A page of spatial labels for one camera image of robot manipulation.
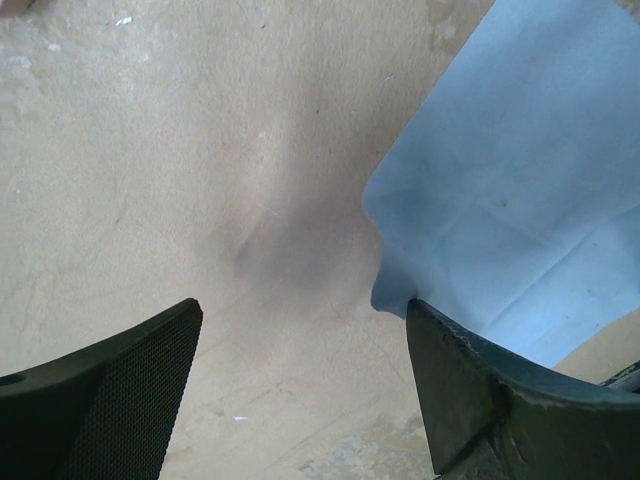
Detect pink glasses case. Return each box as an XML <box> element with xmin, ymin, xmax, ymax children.
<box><xmin>0</xmin><ymin>0</ymin><xmax>34</xmax><ymax>17</ymax></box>

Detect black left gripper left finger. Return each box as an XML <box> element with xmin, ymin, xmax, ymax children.
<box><xmin>1</xmin><ymin>298</ymin><xmax>203</xmax><ymax>479</ymax></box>

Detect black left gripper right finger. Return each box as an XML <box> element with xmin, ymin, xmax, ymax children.
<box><xmin>406</xmin><ymin>299</ymin><xmax>639</xmax><ymax>479</ymax></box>

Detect blue cleaning cloth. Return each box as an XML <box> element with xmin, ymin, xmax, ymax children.
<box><xmin>362</xmin><ymin>0</ymin><xmax>639</xmax><ymax>367</ymax></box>

